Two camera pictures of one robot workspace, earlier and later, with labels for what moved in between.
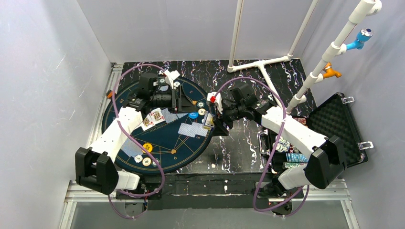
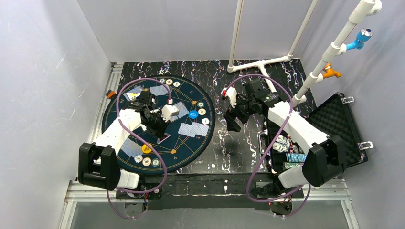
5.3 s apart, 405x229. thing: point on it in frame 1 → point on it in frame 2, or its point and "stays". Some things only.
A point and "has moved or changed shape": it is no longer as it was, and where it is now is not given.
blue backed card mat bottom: [131, 148] stays
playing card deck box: [208, 121] has moved or changed shape
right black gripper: [220, 118] → [233, 117]
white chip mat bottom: [138, 158] stays
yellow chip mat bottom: [146, 161] stays
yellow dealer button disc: [147, 146] stays
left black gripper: [177, 99] → [158, 127]
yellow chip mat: [201, 111] stays
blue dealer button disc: [193, 115] stays
